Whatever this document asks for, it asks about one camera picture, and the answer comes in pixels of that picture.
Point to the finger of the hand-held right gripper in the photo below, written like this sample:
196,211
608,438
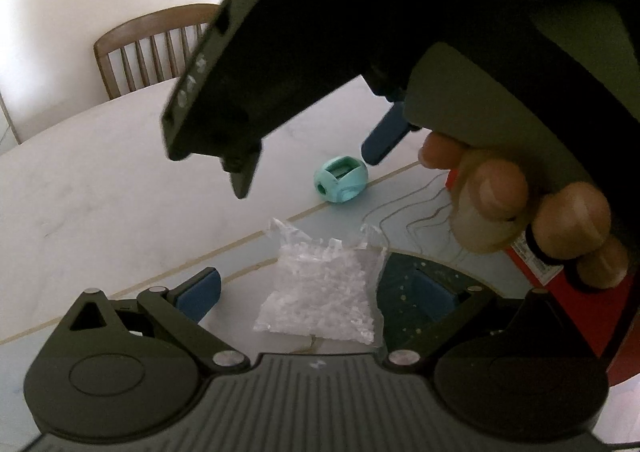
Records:
382,139

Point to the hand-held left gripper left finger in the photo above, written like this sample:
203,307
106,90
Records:
200,294

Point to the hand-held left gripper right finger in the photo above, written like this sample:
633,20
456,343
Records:
435,292

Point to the teal pencil sharpener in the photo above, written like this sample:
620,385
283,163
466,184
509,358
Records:
342,182

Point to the clear bag of white beads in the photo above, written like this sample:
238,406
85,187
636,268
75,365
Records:
320,292

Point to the cardboard box with red tape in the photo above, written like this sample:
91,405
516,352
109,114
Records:
590,317

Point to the person's right hand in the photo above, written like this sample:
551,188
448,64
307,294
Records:
500,192

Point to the wooden slat-back chair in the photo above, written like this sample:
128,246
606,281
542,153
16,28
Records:
145,29

